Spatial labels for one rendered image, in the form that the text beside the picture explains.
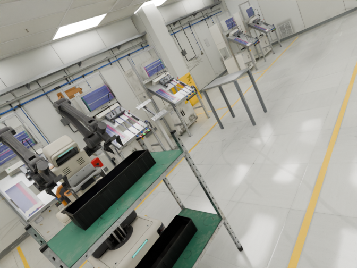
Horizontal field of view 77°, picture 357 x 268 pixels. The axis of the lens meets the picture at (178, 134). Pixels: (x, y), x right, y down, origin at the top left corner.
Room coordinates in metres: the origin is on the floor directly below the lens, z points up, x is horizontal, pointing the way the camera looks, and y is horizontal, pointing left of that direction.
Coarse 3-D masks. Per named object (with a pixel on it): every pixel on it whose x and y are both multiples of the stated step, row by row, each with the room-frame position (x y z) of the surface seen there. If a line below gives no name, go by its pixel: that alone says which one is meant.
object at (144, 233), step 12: (144, 216) 2.04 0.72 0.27; (132, 228) 1.95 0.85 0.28; (144, 228) 1.85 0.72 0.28; (156, 228) 1.80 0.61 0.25; (132, 240) 1.78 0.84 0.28; (144, 240) 1.72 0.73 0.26; (108, 252) 1.80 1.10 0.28; (120, 252) 1.71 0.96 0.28; (132, 252) 1.64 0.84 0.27; (144, 252) 1.67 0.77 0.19; (96, 264) 1.75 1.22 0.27; (108, 264) 1.65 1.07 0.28; (120, 264) 1.57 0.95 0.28; (132, 264) 1.59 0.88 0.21
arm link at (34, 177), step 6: (6, 126) 1.62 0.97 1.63; (0, 132) 1.58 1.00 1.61; (6, 144) 1.60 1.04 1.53; (12, 150) 1.61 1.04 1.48; (18, 156) 1.58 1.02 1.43; (24, 162) 1.55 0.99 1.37; (30, 168) 1.53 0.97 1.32; (30, 174) 1.50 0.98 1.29; (36, 174) 1.50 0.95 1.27; (36, 180) 1.47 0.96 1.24
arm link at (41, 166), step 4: (40, 160) 1.31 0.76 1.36; (44, 160) 1.39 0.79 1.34; (28, 164) 1.36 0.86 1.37; (36, 164) 1.30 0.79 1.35; (40, 164) 1.29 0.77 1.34; (44, 164) 1.30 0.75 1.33; (32, 168) 1.34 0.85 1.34; (36, 168) 1.34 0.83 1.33; (40, 168) 1.28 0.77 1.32; (44, 168) 1.28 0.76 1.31; (48, 168) 1.31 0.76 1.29; (40, 172) 1.30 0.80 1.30; (44, 172) 1.30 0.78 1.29
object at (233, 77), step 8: (240, 72) 3.43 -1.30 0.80; (248, 72) 3.46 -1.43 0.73; (216, 80) 3.87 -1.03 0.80; (224, 80) 3.52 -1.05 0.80; (232, 80) 3.25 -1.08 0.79; (208, 88) 3.66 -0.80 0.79; (240, 88) 3.23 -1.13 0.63; (256, 88) 3.44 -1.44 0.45; (224, 96) 3.99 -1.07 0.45; (240, 96) 3.24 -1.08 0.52; (264, 104) 3.46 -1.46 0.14; (232, 112) 3.99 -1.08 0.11; (248, 112) 3.23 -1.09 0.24; (264, 112) 3.47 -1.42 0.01
